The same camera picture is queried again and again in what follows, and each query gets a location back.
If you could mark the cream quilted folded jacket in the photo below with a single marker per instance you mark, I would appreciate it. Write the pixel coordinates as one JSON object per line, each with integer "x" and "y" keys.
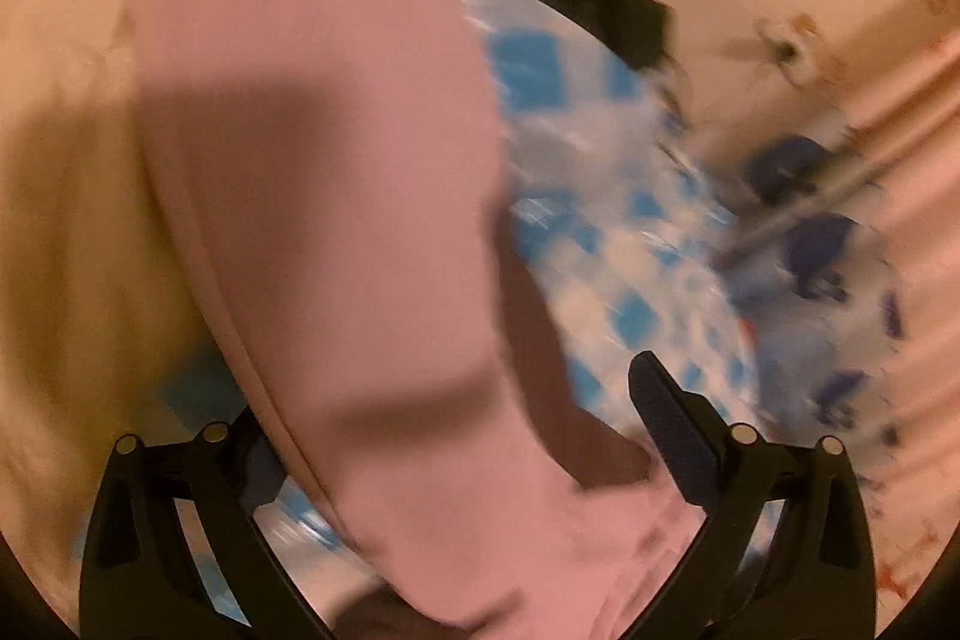
{"x": 100, "y": 337}

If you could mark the blue white checkered bed cover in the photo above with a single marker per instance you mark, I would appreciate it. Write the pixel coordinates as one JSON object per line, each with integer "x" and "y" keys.
{"x": 613, "y": 230}

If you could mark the pink and brown hooded jacket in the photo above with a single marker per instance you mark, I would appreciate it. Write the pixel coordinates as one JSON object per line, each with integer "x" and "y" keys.
{"x": 333, "y": 176}

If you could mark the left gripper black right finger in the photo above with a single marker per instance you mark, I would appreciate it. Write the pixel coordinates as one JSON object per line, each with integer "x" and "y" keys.
{"x": 818, "y": 580}

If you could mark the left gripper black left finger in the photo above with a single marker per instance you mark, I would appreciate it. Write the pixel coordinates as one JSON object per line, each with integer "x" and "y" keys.
{"x": 173, "y": 549}

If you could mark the whale print curtain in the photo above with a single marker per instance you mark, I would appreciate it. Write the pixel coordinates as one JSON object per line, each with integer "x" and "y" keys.
{"x": 840, "y": 251}

